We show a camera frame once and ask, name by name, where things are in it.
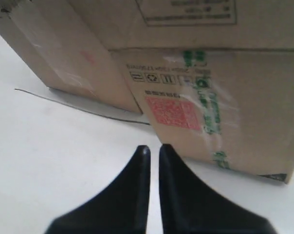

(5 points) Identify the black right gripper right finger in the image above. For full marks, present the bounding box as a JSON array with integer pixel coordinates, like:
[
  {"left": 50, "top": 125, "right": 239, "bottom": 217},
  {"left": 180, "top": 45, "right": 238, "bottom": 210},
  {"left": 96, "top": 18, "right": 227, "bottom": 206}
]
[{"left": 159, "top": 144, "right": 276, "bottom": 234}]

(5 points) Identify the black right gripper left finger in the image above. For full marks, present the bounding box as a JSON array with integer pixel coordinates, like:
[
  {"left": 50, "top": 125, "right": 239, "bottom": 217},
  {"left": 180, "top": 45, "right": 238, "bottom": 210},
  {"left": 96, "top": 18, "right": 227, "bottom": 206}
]
[{"left": 46, "top": 145, "right": 151, "bottom": 234}]

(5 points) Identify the small taped cardboard box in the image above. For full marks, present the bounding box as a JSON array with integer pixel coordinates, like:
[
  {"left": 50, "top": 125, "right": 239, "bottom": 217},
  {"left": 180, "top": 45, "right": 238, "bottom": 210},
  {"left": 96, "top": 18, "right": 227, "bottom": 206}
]
[{"left": 70, "top": 0, "right": 294, "bottom": 183}]

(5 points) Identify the large torn cardboard box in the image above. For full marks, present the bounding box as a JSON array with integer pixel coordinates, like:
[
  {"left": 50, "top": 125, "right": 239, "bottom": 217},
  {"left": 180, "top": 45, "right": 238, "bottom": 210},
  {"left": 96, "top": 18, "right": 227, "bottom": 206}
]
[{"left": 0, "top": 0, "right": 141, "bottom": 114}]

